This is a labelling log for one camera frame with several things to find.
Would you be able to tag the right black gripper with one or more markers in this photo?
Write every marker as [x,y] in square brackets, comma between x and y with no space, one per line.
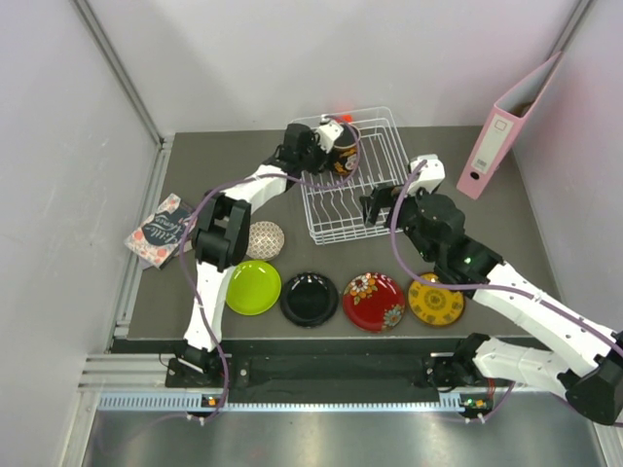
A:
[372,203]

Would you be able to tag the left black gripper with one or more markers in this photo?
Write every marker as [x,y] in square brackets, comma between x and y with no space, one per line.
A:
[322,155]

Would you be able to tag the black floral mug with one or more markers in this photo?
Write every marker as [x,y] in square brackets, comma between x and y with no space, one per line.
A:
[344,154]

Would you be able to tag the white wire dish rack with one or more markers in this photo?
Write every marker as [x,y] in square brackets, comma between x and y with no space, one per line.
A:
[334,214]

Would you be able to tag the patterned ceramic bowl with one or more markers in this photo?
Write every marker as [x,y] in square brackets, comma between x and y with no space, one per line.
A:
[266,240]

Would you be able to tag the red floral plate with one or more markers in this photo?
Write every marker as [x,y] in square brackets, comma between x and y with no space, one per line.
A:
[374,302]

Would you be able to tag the yellow brown plate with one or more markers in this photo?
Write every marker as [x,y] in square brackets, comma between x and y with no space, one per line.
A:
[433,306]

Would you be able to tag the black plate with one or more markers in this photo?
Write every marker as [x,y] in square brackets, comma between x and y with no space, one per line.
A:
[308,299]

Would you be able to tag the green plate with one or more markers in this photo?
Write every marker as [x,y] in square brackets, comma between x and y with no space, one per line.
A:
[254,288]

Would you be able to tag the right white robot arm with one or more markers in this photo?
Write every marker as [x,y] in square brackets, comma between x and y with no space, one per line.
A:
[581,361]

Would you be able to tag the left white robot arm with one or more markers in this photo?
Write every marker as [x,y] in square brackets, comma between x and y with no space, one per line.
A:
[221,237]

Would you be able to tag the floral cover book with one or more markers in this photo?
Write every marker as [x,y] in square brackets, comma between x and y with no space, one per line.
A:
[156,241]

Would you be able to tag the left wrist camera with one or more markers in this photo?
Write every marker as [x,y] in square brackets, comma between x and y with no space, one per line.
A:
[327,133]

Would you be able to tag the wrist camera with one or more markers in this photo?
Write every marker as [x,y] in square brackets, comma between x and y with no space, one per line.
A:
[427,174]
[327,133]

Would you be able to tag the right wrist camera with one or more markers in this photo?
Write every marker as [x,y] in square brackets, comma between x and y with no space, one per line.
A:
[427,174]

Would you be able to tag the pink ring binder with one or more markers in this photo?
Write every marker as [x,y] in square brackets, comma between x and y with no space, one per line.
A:
[504,124]

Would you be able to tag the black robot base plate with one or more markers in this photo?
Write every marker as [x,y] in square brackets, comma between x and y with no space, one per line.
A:
[326,369]

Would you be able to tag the white cable duct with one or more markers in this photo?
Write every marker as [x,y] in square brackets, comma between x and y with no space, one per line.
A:
[189,402]

